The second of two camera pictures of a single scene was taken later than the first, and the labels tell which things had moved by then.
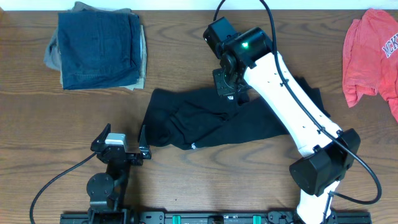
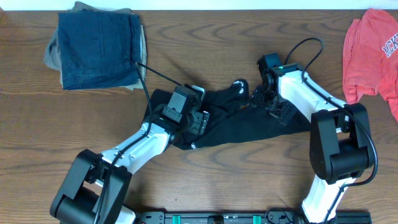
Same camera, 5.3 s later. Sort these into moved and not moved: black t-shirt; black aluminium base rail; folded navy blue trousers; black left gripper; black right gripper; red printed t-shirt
Moved: black left gripper; black right gripper
Not moved: folded navy blue trousers; red printed t-shirt; black t-shirt; black aluminium base rail
